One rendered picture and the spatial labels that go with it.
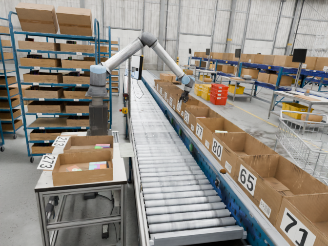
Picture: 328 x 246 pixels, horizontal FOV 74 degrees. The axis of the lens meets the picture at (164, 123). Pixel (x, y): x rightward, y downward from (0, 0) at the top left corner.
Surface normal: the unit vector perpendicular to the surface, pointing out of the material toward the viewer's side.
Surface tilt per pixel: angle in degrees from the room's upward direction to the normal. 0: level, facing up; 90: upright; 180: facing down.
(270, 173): 90
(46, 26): 118
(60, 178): 90
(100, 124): 90
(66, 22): 123
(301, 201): 90
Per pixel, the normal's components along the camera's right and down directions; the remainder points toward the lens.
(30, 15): 0.14, 0.72
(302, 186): -0.98, -0.01
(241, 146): 0.18, 0.31
